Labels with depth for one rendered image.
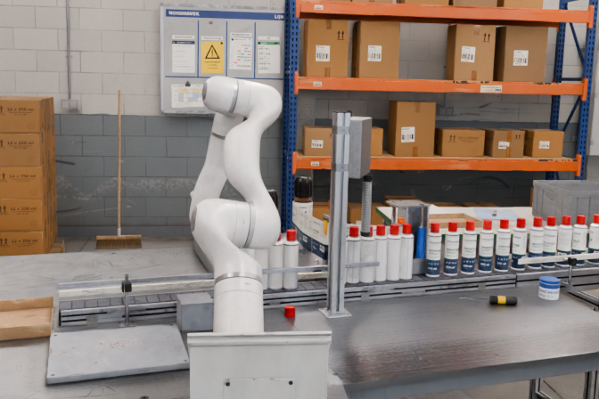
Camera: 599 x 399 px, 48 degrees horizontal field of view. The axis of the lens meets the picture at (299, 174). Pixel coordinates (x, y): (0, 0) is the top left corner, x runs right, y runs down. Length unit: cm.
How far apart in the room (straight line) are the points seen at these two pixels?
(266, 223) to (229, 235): 10
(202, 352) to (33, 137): 410
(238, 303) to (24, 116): 400
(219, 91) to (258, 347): 76
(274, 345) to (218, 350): 12
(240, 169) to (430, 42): 536
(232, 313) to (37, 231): 404
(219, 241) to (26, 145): 387
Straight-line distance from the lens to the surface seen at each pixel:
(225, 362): 148
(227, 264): 166
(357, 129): 216
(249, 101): 191
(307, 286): 239
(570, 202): 402
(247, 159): 180
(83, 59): 681
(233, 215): 172
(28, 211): 552
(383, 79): 602
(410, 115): 618
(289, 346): 148
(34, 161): 545
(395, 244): 246
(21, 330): 216
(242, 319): 160
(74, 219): 698
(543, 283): 262
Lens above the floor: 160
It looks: 8 degrees down
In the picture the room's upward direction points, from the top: 1 degrees clockwise
